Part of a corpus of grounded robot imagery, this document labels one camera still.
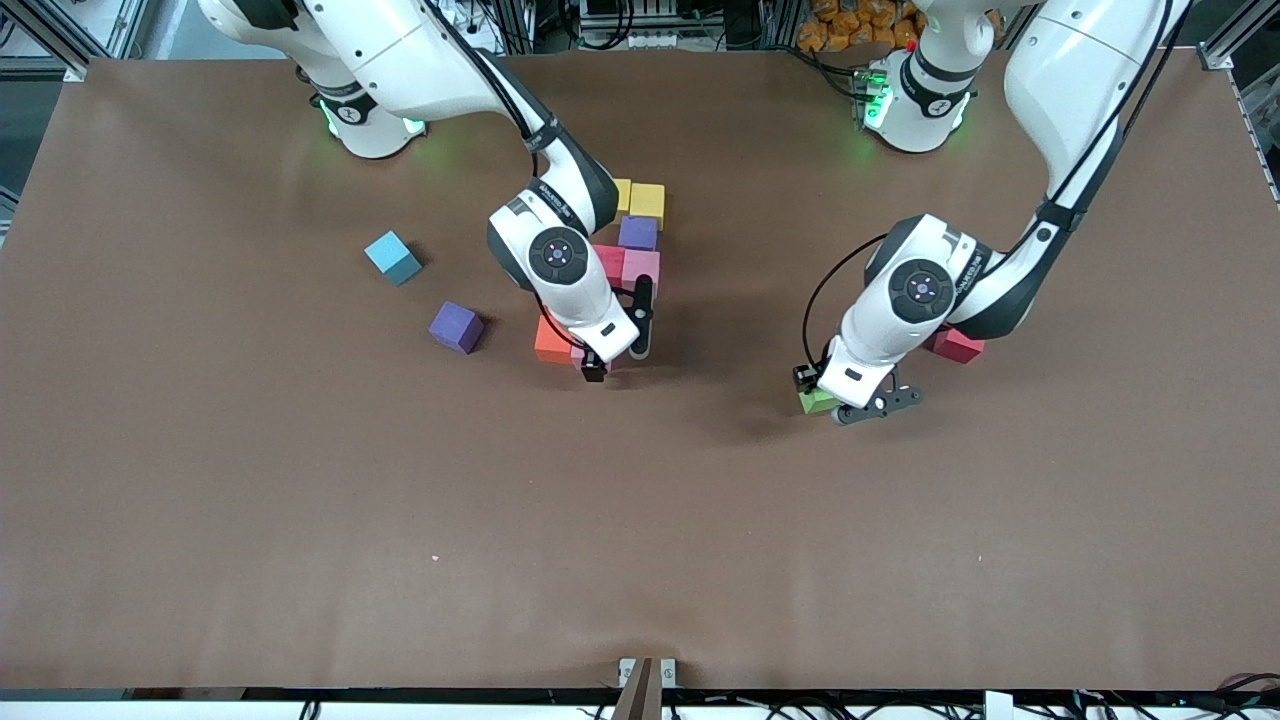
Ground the light blue foam block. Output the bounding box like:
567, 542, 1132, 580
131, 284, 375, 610
363, 230, 424, 288

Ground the aluminium frame post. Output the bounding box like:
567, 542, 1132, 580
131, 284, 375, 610
0, 0, 151, 83
1195, 0, 1280, 71

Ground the orange foam block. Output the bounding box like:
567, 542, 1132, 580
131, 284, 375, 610
534, 315, 577, 366

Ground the bag of orange snacks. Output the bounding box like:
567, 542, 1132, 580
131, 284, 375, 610
797, 0, 926, 53

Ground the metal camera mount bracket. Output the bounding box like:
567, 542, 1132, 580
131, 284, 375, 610
612, 657, 678, 720

